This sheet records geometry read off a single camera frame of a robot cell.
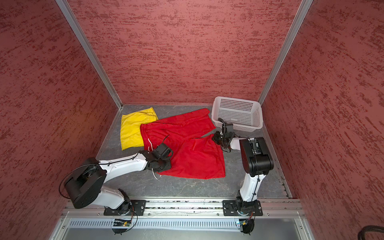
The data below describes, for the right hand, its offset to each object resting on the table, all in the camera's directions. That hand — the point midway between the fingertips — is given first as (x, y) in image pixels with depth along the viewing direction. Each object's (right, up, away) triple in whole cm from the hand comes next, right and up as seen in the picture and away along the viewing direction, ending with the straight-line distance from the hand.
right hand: (210, 139), depth 100 cm
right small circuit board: (+13, -38, -28) cm, 49 cm away
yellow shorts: (-54, +2, 0) cm, 54 cm away
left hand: (-26, -17, -13) cm, 33 cm away
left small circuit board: (-48, -38, -27) cm, 67 cm away
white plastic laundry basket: (+28, +17, +14) cm, 36 cm away
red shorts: (-10, -9, -8) cm, 15 cm away
